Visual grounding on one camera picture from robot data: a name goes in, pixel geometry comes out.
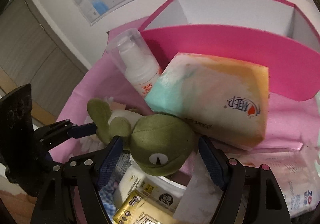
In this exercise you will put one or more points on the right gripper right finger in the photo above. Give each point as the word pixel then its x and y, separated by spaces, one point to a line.
pixel 214 160

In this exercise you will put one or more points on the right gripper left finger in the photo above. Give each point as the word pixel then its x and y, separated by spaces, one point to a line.
pixel 108 159

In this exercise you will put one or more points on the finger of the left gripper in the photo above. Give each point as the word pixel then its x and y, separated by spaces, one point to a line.
pixel 79 131

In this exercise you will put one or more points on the white yellow wet wipes pack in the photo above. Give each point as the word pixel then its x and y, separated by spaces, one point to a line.
pixel 166 192

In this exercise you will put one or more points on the green frog plush toy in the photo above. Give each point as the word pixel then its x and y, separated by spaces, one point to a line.
pixel 159 143

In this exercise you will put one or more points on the gold tissue pack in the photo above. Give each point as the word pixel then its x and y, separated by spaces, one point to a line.
pixel 140 208

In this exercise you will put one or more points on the pastel tissue pack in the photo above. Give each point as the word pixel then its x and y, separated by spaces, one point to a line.
pixel 222 98

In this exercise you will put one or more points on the pink bed sheet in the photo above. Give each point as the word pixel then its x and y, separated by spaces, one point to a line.
pixel 290 123

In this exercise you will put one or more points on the grey wooden door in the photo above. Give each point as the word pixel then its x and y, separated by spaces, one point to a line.
pixel 31 52

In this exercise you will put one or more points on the white pump bottle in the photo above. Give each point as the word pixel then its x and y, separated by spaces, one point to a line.
pixel 134 59

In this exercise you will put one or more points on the pink storage box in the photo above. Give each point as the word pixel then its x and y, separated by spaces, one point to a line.
pixel 273 33

